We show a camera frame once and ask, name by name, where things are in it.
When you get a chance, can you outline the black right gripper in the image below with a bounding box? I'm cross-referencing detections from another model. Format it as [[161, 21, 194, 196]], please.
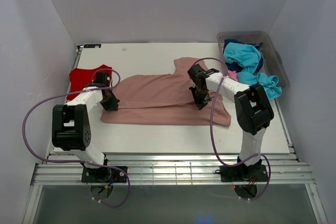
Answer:
[[190, 85, 212, 110]]

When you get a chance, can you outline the dusty pink t-shirt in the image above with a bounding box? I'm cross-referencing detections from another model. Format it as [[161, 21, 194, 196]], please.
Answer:
[[100, 57, 231, 127]]

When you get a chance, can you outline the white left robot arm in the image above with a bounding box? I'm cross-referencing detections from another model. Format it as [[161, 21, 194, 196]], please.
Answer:
[[52, 68, 120, 182]]

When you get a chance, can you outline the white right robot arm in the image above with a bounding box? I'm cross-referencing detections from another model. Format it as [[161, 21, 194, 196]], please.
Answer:
[[187, 64, 274, 183]]

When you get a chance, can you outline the light pink t-shirt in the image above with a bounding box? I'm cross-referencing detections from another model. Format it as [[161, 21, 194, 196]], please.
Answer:
[[227, 70, 239, 82]]

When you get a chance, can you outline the folded red t-shirt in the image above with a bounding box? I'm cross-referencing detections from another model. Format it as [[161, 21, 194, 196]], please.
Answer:
[[69, 65, 112, 93]]

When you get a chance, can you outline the turquoise t-shirt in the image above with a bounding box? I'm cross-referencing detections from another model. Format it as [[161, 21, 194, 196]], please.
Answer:
[[223, 39, 282, 100]]

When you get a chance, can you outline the blue label sticker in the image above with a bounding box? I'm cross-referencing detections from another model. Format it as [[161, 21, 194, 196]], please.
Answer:
[[83, 44, 101, 48]]

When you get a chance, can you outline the clear plastic bin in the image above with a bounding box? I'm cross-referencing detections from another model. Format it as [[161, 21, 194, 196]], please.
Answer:
[[216, 31, 290, 91]]

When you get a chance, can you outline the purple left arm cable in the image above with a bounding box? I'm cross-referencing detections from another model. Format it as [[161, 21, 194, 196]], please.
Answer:
[[22, 68, 131, 208]]

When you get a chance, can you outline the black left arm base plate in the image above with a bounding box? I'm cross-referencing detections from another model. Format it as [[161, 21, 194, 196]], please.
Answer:
[[81, 166, 128, 184]]

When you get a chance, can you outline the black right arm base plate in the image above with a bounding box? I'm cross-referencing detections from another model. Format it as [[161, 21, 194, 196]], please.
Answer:
[[215, 164, 268, 182]]

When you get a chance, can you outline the aluminium extrusion frame rail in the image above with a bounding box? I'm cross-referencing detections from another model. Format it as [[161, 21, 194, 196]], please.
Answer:
[[31, 153, 315, 186]]

